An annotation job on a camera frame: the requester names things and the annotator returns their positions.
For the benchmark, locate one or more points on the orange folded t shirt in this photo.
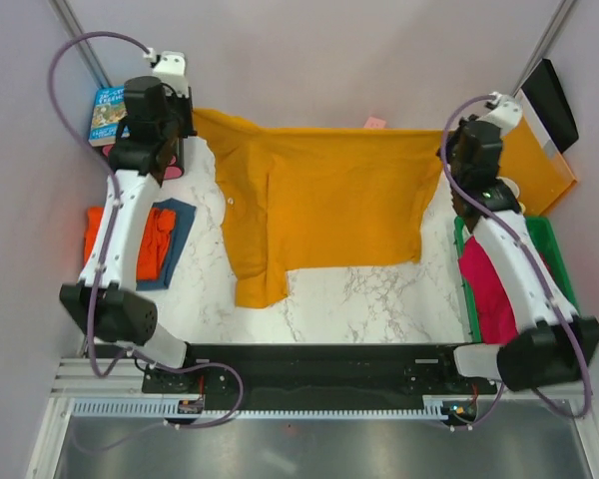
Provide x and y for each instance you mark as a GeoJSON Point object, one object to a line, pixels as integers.
{"type": "Point", "coordinates": [155, 245]}

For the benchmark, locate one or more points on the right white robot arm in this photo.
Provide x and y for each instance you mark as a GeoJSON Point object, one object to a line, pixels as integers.
{"type": "Point", "coordinates": [553, 344]}

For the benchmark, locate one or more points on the pale yellow mug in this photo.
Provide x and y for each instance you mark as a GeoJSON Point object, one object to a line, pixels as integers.
{"type": "Point", "coordinates": [516, 192]}

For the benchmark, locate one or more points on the magenta t shirt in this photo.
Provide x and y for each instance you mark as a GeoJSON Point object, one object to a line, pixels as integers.
{"type": "Point", "coordinates": [495, 314]}

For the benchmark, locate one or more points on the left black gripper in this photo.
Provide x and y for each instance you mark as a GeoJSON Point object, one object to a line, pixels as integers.
{"type": "Point", "coordinates": [186, 105]}

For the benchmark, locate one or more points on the black pink drawer organizer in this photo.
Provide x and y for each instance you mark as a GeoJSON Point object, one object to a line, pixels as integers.
{"type": "Point", "coordinates": [175, 168]}

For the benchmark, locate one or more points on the mustard yellow t shirt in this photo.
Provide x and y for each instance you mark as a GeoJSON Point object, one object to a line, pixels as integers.
{"type": "Point", "coordinates": [317, 197]}

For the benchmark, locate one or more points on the orange envelope folder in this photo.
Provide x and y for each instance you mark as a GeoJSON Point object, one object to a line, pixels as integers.
{"type": "Point", "coordinates": [532, 161]}

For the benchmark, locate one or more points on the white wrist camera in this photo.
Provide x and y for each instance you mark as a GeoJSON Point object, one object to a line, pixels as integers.
{"type": "Point", "coordinates": [170, 67]}
{"type": "Point", "coordinates": [504, 112]}

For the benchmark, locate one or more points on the black white folder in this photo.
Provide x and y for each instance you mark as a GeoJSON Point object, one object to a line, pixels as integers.
{"type": "Point", "coordinates": [543, 89]}

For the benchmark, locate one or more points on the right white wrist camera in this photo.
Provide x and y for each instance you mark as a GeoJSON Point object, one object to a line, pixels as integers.
{"type": "Point", "coordinates": [504, 112]}

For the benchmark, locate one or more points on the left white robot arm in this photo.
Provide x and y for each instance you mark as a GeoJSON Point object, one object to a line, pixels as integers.
{"type": "Point", "coordinates": [103, 302]}

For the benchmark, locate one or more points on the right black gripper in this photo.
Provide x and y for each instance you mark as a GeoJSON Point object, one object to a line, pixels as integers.
{"type": "Point", "coordinates": [455, 137]}

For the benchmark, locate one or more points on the blue treehouse book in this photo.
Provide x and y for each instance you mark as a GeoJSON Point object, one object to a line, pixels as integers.
{"type": "Point", "coordinates": [108, 110]}

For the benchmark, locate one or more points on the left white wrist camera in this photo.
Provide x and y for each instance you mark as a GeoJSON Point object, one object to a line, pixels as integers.
{"type": "Point", "coordinates": [170, 67]}

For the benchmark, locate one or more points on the white slotted cable duct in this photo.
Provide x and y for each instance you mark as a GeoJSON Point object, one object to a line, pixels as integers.
{"type": "Point", "coordinates": [194, 407]}

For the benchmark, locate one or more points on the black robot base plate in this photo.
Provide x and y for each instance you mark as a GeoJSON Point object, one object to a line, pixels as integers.
{"type": "Point", "coordinates": [327, 376]}

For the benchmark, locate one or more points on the blue folded t shirt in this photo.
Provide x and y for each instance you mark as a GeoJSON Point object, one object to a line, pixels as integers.
{"type": "Point", "coordinates": [185, 218]}

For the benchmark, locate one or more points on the pink cube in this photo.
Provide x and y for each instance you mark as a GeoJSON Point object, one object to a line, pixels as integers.
{"type": "Point", "coordinates": [374, 123]}

